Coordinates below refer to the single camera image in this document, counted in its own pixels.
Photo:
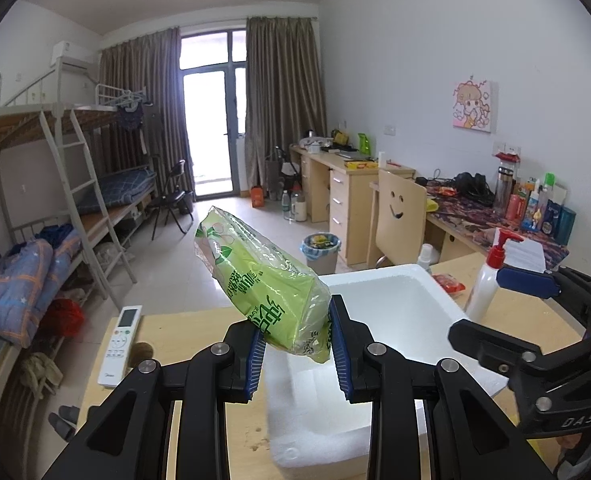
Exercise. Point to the row of toiletry bottles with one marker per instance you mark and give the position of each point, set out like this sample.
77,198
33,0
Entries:
540,210

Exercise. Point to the black bag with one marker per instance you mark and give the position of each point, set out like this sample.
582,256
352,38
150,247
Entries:
473,185

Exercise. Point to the wooden desk with drawers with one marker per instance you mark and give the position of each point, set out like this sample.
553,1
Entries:
345,195

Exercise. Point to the clear water bottle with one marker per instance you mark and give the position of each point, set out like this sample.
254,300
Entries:
504,185

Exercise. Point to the black folding chair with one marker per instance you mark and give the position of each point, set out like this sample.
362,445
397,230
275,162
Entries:
173,200

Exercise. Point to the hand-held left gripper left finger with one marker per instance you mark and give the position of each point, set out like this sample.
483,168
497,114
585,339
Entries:
255,360

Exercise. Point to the green kettle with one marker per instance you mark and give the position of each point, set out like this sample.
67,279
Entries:
365,144

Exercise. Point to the pink cartoon wall poster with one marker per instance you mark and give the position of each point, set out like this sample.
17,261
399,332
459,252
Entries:
473,107

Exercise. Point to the orange box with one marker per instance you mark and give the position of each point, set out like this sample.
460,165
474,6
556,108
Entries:
258,196

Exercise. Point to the green tissue pack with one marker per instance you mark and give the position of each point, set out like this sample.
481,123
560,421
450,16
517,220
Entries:
255,270

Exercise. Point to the white air conditioner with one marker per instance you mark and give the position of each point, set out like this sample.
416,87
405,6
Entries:
73,55

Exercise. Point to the beige cloth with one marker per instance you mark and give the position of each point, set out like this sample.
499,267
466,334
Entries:
40,375

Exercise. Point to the white foam box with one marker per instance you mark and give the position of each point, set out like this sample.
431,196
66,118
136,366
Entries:
400,310

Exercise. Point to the glass balcony door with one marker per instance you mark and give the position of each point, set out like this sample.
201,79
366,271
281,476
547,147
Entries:
228,110

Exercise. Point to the red cloth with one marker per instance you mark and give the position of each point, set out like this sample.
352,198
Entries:
63,317

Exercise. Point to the white remote control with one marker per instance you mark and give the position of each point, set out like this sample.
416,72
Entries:
120,345

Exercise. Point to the patterned desk mat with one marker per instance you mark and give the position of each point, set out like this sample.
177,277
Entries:
475,215

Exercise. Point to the blue plaid folded bedding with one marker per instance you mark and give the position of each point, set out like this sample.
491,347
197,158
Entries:
120,187

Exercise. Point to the red snack packet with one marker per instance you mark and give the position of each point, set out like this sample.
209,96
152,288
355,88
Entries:
448,282

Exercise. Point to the metal bunk bed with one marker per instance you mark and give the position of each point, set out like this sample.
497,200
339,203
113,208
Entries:
50,130

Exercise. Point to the blue orange plaid quilt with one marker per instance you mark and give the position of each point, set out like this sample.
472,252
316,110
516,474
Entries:
20,285

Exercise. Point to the white pump lotion bottle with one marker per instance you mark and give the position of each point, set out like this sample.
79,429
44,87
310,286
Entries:
483,285

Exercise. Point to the small white bottle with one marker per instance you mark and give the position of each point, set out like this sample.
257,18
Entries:
427,260

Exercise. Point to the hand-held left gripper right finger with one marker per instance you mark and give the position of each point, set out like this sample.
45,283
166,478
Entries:
339,360

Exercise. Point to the brown curtain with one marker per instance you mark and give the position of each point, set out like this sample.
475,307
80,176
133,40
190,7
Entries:
160,85
285,90

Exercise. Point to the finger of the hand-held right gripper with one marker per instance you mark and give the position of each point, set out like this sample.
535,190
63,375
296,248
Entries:
525,280
485,342

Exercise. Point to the wooden smiley chair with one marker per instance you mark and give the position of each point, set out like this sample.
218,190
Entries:
400,220

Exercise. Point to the white trash bin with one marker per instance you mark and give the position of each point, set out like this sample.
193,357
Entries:
323,260

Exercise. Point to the grey slipper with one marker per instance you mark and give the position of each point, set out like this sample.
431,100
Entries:
69,413
60,427

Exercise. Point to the white paper sheet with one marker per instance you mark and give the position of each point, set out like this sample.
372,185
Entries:
525,255

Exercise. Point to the metal bunk ladder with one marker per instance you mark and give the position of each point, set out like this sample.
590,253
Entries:
78,144

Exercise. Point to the dark hanging clothes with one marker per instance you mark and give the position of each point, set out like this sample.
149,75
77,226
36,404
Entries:
129,116

